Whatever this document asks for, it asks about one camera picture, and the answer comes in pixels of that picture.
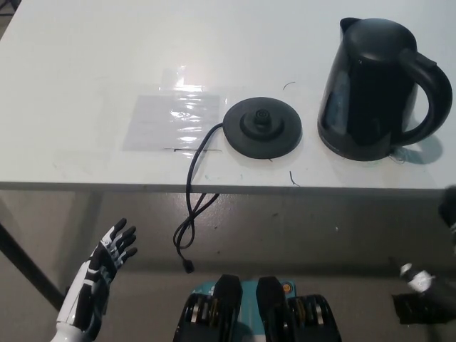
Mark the black teal robot torso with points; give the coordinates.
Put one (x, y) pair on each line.
(228, 310)

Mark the black round kettle base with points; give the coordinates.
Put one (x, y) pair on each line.
(263, 132)

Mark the clear plastic covered paper sheet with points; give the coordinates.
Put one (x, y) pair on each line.
(167, 121)

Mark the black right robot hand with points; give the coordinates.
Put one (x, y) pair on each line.
(420, 279)

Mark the black table leg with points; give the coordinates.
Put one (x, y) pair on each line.
(28, 267)

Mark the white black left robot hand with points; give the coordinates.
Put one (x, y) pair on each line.
(87, 281)

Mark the black electric kettle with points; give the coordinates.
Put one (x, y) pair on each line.
(367, 92)

